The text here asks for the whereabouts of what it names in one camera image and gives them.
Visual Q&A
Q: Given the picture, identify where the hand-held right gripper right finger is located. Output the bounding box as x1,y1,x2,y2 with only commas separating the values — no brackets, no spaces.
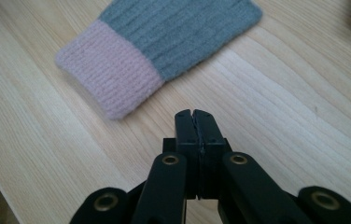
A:
191,108,232,201

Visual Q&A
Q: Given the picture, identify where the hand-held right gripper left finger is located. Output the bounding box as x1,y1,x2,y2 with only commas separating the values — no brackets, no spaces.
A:
162,108,202,201

